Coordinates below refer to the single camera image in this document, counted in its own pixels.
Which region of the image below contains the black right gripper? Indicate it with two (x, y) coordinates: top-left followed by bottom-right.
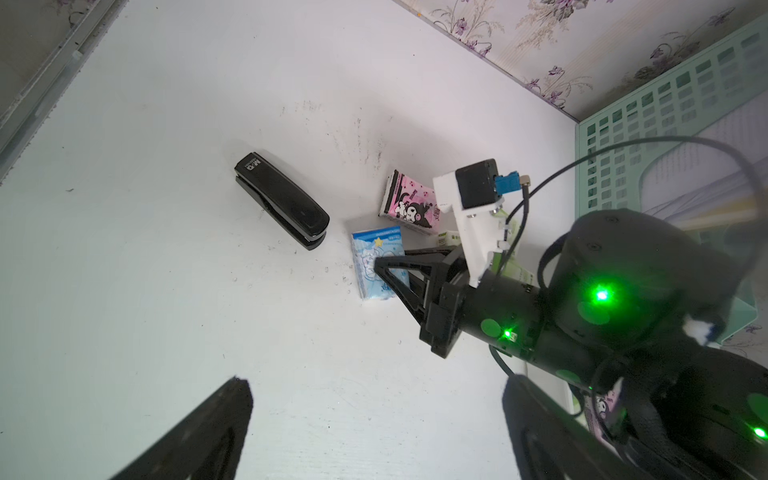
(374, 247), (540, 359)

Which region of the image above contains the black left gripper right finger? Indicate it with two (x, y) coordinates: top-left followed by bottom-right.
(502, 375), (647, 480)

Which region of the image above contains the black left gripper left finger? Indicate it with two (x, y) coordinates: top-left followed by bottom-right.
(114, 377), (253, 479)

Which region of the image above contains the light blue tissue pack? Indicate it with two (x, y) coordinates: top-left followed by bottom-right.
(350, 226), (412, 301)

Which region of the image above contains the pink tissue pack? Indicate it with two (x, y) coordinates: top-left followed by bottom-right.
(378, 170), (441, 235)
(584, 386), (626, 447)

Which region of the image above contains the pink tissue pack top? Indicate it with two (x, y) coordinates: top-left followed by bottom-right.
(378, 170), (441, 235)

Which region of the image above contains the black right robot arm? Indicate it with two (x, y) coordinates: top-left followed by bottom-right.
(375, 209), (767, 479)

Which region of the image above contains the black stapler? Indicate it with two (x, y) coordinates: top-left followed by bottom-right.
(234, 152), (330, 250)

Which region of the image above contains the mint green desk organizer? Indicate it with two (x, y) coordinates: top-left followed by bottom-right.
(574, 11), (768, 343)

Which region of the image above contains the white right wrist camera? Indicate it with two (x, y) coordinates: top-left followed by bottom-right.
(433, 159), (522, 287)

